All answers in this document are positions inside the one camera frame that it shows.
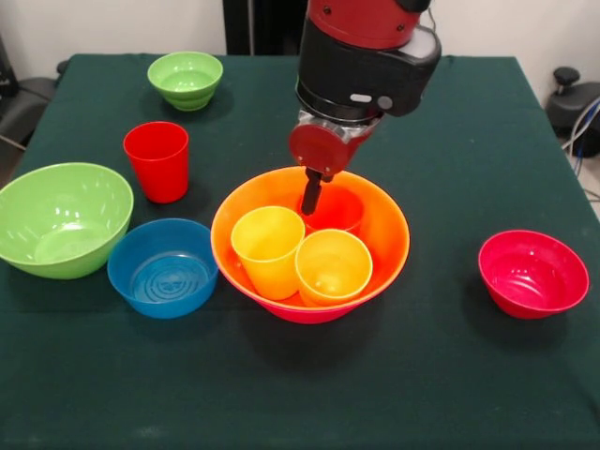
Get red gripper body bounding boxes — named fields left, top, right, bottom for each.
left=287, top=123, right=376, bottom=177

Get orange cup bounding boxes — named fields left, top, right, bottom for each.
left=298, top=183, right=366, bottom=237

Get large orange bowl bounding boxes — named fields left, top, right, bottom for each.
left=210, top=165, right=412, bottom=312

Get red cup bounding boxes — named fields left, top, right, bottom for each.
left=122, top=121, right=190, bottom=204

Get large green bowl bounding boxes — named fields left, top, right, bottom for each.
left=0, top=162, right=135, bottom=281

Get black cabinet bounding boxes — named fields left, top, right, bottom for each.
left=223, top=0, right=309, bottom=56

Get small green bowl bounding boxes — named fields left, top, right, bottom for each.
left=146, top=51, right=224, bottom=113

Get dark green tablecloth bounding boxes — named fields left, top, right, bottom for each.
left=0, top=53, right=600, bottom=450

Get blue bowl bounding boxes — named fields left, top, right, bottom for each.
left=107, top=217, right=220, bottom=321

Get red bowl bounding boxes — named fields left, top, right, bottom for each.
left=477, top=229, right=591, bottom=321

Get black equipment base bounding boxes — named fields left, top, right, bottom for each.
left=546, top=67, right=600, bottom=140

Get black chair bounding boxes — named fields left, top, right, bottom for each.
left=0, top=32, right=70, bottom=151

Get blue and white cables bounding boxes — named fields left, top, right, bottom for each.
left=561, top=96, right=600, bottom=160

